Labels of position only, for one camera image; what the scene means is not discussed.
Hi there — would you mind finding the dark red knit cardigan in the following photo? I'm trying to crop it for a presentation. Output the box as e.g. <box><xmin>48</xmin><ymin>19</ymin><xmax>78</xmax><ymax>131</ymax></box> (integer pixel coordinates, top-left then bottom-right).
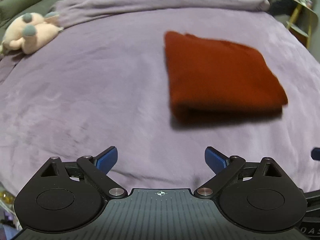
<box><xmin>164</xmin><ymin>31</ymin><xmax>288</xmax><ymax>124</ymax></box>

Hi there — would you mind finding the black clothes pile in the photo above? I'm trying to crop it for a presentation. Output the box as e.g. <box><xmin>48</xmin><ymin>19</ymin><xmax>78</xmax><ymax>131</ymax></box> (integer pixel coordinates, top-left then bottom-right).
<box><xmin>268</xmin><ymin>0</ymin><xmax>296</xmax><ymax>16</ymax></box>

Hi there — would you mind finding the purple fleece bed sheet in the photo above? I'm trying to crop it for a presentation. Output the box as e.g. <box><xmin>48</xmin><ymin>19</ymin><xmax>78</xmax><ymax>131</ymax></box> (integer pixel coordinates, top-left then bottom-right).
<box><xmin>1</xmin><ymin>8</ymin><xmax>319</xmax><ymax>194</ymax></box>

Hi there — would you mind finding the wooden side table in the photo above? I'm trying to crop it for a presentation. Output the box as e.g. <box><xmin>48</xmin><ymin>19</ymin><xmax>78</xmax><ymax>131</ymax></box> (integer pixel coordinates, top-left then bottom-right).
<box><xmin>286</xmin><ymin>0</ymin><xmax>318</xmax><ymax>50</ymax></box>

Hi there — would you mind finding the pink plush toy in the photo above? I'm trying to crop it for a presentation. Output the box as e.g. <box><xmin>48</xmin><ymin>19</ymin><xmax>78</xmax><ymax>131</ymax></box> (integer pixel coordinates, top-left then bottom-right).
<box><xmin>1</xmin><ymin>11</ymin><xmax>63</xmax><ymax>55</ymax></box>

